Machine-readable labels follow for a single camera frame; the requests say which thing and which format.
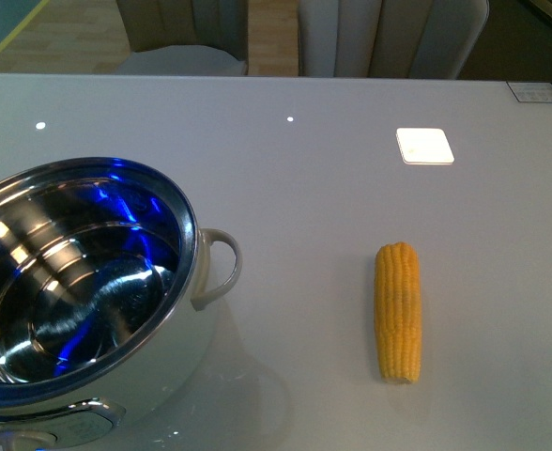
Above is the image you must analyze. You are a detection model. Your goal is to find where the yellow corn cob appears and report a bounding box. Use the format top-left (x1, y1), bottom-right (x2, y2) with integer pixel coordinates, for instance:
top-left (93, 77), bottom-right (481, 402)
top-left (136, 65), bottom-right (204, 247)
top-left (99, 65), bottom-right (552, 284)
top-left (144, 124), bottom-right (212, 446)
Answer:
top-left (374, 242), bottom-right (422, 384)

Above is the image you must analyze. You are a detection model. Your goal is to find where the beige chair right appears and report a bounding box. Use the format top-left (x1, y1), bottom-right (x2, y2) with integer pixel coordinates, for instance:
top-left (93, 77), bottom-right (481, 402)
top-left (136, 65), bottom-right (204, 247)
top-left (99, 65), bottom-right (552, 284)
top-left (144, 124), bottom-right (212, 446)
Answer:
top-left (298, 0), bottom-right (489, 80)

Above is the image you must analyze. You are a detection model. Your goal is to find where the sticker label on table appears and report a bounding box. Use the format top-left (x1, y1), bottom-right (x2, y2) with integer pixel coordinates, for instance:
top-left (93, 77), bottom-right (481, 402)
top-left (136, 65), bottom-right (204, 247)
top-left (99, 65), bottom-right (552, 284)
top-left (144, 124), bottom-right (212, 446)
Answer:
top-left (507, 82), bottom-right (552, 103)

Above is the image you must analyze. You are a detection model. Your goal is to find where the beige chair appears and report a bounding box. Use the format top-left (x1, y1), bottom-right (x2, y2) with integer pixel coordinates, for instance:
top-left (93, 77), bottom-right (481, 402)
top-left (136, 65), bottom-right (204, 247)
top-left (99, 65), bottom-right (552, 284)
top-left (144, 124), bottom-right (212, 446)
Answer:
top-left (298, 0), bottom-right (489, 80)
top-left (115, 0), bottom-right (249, 76)

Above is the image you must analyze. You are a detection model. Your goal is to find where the beige chair left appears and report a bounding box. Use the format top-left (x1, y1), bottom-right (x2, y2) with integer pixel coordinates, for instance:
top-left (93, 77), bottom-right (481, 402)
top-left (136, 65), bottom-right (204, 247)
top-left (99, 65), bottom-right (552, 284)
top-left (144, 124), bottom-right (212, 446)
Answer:
top-left (115, 0), bottom-right (249, 76)

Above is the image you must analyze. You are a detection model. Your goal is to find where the white electric cooking pot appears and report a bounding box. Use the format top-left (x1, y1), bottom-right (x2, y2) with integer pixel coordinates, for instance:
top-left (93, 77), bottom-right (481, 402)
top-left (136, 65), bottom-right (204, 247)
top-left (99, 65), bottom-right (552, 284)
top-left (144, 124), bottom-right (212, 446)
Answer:
top-left (0, 158), bottom-right (242, 450)

